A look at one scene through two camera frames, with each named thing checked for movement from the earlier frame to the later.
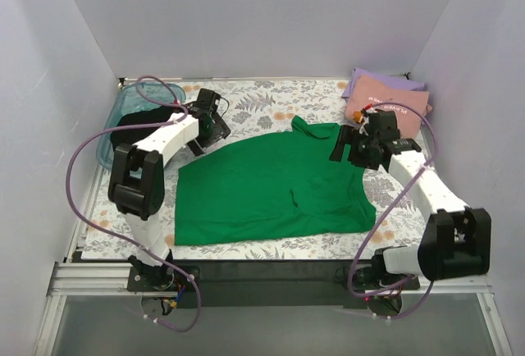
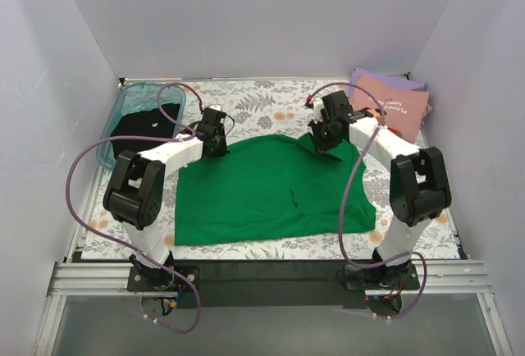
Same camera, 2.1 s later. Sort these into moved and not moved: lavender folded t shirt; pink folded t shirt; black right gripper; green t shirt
Moved: black right gripper
Not moved: lavender folded t shirt; green t shirt; pink folded t shirt
